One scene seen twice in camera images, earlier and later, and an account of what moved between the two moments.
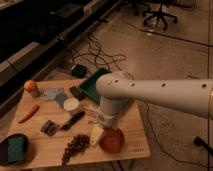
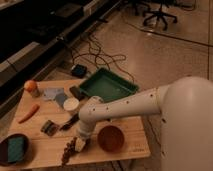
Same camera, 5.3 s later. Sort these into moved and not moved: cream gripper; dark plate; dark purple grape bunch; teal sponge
Moved: cream gripper
Not moved: dark plate; teal sponge; dark purple grape bunch
